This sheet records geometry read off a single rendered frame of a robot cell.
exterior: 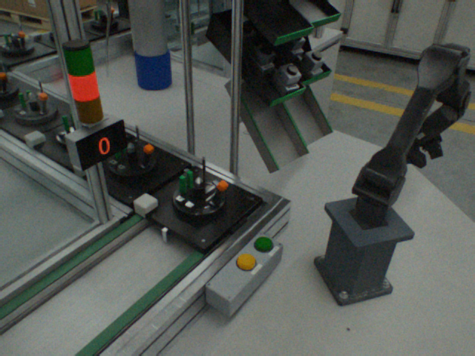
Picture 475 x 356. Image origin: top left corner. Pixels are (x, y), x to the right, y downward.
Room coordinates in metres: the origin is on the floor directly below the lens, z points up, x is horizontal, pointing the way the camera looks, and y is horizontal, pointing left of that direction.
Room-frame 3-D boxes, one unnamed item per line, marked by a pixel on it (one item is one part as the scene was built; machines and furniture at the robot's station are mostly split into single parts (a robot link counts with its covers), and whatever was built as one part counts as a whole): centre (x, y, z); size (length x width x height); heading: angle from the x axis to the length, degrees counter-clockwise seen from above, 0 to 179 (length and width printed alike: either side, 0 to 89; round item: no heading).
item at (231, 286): (0.65, -0.03, 0.93); 0.21 x 0.07 x 0.06; 144
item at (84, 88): (0.77, 0.30, 1.33); 0.05 x 0.05 x 0.05
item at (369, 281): (0.71, -0.30, 0.96); 0.15 x 0.15 x 0.20; 18
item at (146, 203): (0.83, 0.23, 0.97); 0.05 x 0.05 x 0.04; 54
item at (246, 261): (0.65, -0.03, 0.96); 0.04 x 0.04 x 0.02
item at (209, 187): (0.85, 0.09, 0.98); 0.14 x 0.14 x 0.02
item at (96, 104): (0.77, 0.30, 1.28); 0.05 x 0.05 x 0.05
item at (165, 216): (0.85, 0.09, 0.96); 0.24 x 0.24 x 0.02; 54
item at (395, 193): (0.71, -0.30, 1.15); 0.09 x 0.07 x 0.06; 50
